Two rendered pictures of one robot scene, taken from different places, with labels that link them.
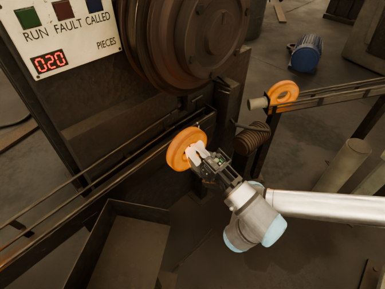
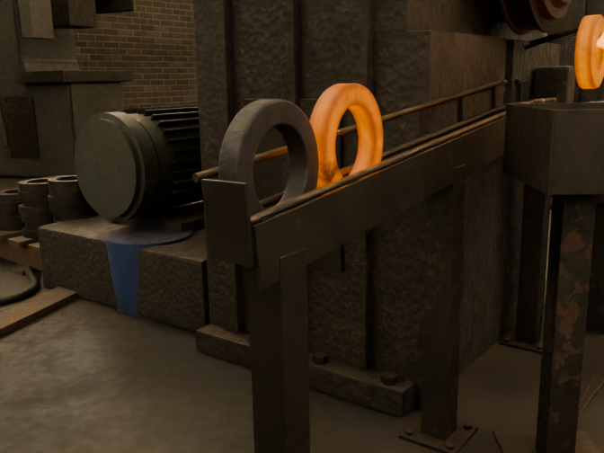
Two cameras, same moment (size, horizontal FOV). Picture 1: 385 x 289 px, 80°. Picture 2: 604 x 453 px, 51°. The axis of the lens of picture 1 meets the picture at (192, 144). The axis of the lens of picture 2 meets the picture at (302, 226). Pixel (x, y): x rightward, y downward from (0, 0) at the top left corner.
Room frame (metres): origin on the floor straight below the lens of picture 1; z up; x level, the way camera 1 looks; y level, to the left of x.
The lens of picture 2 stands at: (-0.82, 0.90, 0.77)
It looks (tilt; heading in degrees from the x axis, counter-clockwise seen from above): 13 degrees down; 350
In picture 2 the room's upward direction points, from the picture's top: 1 degrees counter-clockwise
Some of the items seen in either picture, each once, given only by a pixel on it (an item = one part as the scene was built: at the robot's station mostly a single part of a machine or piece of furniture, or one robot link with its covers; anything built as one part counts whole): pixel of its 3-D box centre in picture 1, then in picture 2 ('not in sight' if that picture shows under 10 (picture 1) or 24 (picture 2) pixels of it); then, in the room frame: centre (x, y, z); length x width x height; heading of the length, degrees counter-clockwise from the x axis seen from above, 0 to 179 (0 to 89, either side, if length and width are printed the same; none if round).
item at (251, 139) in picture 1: (245, 160); (600, 242); (0.91, -0.33, 0.27); 0.22 x 0.13 x 0.53; 133
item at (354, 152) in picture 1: (336, 175); not in sight; (0.80, -0.86, 0.26); 0.12 x 0.12 x 0.52
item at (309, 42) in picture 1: (307, 51); not in sight; (2.63, -1.35, 0.17); 0.57 x 0.31 x 0.34; 153
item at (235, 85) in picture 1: (224, 102); (551, 107); (0.95, -0.16, 0.68); 0.11 x 0.08 x 0.24; 43
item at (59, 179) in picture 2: not in sight; (129, 200); (2.34, 1.21, 0.22); 1.20 x 0.81 x 0.44; 131
